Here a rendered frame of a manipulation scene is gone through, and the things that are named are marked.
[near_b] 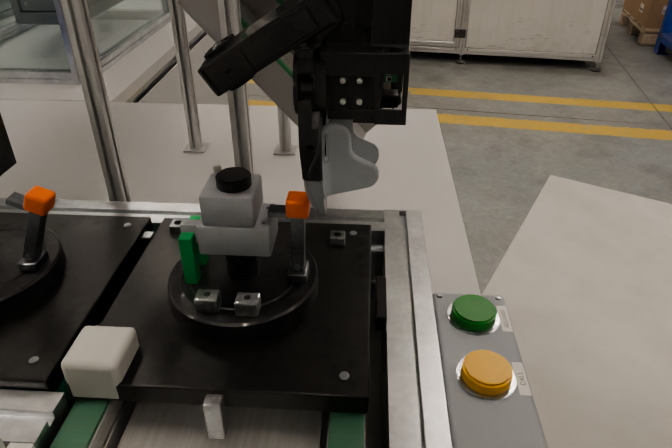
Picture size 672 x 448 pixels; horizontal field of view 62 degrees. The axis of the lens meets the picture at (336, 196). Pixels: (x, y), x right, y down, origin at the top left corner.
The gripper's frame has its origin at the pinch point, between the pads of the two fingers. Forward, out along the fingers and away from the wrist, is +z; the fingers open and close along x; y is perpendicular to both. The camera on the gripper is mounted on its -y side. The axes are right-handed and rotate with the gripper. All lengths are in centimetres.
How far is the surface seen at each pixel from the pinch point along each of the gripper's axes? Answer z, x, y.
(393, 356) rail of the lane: 11.3, -6.8, 7.2
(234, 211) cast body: 0.1, -2.2, -6.4
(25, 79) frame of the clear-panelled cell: 20, 85, -79
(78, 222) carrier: 10.2, 10.2, -28.2
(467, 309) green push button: 10.1, -1.8, 14.0
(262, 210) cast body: 1.7, 0.7, -4.7
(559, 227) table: 21.5, 29.6, 33.1
